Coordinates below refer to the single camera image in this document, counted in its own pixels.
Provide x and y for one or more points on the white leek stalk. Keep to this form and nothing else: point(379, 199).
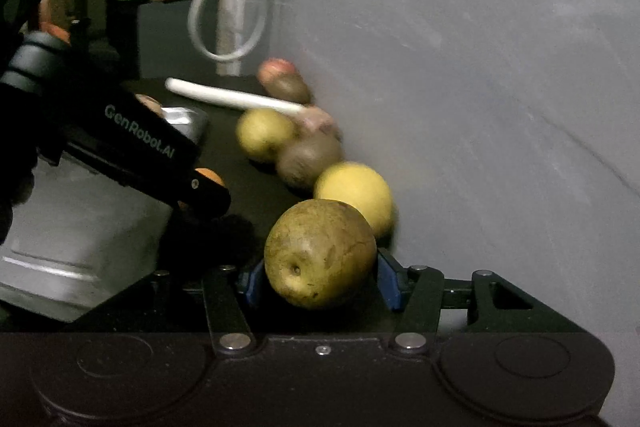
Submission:
point(230, 98)

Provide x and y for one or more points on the brown kiwi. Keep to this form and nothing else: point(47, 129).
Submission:
point(303, 161)
point(290, 88)

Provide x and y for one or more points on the green-brown pear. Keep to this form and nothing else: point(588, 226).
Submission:
point(317, 250)

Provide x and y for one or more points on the green pear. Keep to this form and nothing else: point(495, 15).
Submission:
point(263, 132)

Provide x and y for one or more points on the brown kiwi by apple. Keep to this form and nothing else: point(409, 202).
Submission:
point(290, 88)

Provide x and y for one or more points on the metal baking tray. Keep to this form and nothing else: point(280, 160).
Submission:
point(79, 239)

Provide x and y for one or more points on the yellow lemon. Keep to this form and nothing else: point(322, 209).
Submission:
point(361, 187)

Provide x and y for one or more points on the red apple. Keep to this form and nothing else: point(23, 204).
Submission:
point(273, 68)

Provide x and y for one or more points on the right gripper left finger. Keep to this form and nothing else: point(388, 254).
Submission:
point(232, 321)

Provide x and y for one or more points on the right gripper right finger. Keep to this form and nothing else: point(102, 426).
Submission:
point(413, 296)

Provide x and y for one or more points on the dark grey cabinet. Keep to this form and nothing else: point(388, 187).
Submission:
point(165, 48)

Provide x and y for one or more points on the small orange tangerine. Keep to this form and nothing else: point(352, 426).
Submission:
point(211, 175)

